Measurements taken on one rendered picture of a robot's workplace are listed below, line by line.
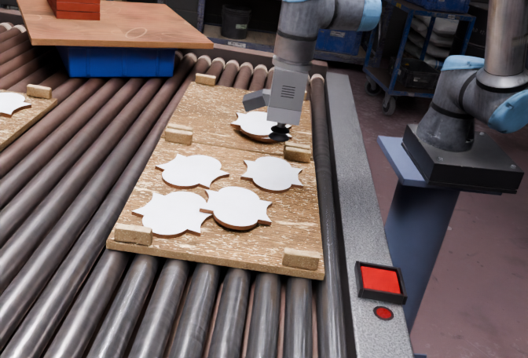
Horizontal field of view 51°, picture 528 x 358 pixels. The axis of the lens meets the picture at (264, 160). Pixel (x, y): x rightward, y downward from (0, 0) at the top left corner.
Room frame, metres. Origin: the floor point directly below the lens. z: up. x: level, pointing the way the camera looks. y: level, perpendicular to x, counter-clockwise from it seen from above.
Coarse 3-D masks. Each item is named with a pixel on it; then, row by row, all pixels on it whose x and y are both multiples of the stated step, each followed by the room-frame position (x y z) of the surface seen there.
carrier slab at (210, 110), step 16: (192, 96) 1.41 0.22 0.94; (208, 96) 1.43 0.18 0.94; (224, 96) 1.45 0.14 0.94; (240, 96) 1.47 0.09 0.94; (176, 112) 1.27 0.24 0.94; (192, 112) 1.29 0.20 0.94; (208, 112) 1.31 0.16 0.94; (224, 112) 1.33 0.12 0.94; (240, 112) 1.35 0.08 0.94; (304, 112) 1.43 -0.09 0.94; (208, 128) 1.21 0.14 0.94; (224, 128) 1.23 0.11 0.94; (304, 128) 1.31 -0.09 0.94; (208, 144) 1.13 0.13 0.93; (224, 144) 1.13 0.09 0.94; (240, 144) 1.15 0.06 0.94; (256, 144) 1.16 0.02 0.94; (272, 144) 1.18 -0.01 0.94
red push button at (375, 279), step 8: (368, 272) 0.75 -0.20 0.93; (376, 272) 0.75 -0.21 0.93; (384, 272) 0.75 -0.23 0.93; (392, 272) 0.76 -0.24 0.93; (368, 280) 0.73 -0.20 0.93; (376, 280) 0.73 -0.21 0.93; (384, 280) 0.73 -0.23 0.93; (392, 280) 0.74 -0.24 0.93; (376, 288) 0.71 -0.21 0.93; (384, 288) 0.71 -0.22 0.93; (392, 288) 0.71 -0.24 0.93
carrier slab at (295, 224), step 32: (160, 160) 1.00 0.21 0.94; (224, 160) 1.05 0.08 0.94; (288, 160) 1.11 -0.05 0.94; (160, 192) 0.88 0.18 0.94; (192, 192) 0.90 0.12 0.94; (256, 192) 0.94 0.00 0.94; (288, 192) 0.96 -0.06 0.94; (128, 224) 0.76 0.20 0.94; (288, 224) 0.84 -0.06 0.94; (160, 256) 0.71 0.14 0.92; (192, 256) 0.71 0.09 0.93; (224, 256) 0.72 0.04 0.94; (256, 256) 0.73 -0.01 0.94; (320, 256) 0.76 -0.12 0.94
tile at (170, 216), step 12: (180, 192) 0.87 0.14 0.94; (156, 204) 0.82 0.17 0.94; (168, 204) 0.83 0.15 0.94; (180, 204) 0.83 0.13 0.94; (192, 204) 0.84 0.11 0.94; (204, 204) 0.85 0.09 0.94; (144, 216) 0.78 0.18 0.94; (156, 216) 0.78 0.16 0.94; (168, 216) 0.79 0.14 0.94; (180, 216) 0.80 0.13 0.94; (192, 216) 0.80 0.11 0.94; (204, 216) 0.81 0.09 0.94; (156, 228) 0.75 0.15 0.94; (168, 228) 0.75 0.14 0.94; (180, 228) 0.76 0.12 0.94; (192, 228) 0.77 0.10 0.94
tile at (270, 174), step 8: (256, 160) 1.06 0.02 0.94; (264, 160) 1.07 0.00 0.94; (272, 160) 1.07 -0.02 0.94; (280, 160) 1.08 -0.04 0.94; (248, 168) 1.02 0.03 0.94; (256, 168) 1.02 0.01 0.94; (264, 168) 1.03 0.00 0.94; (272, 168) 1.04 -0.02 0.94; (280, 168) 1.04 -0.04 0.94; (288, 168) 1.05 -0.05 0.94; (296, 168) 1.06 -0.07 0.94; (240, 176) 0.98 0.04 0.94; (248, 176) 0.98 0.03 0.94; (256, 176) 0.99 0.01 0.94; (264, 176) 1.00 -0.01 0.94; (272, 176) 1.00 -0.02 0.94; (280, 176) 1.01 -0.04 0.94; (288, 176) 1.01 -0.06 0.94; (296, 176) 1.02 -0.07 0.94; (256, 184) 0.96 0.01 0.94; (264, 184) 0.96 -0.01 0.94; (272, 184) 0.96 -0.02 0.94; (280, 184) 0.97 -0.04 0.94; (288, 184) 0.98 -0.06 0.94; (296, 184) 0.98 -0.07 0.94; (272, 192) 0.95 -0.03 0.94; (280, 192) 0.95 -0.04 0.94
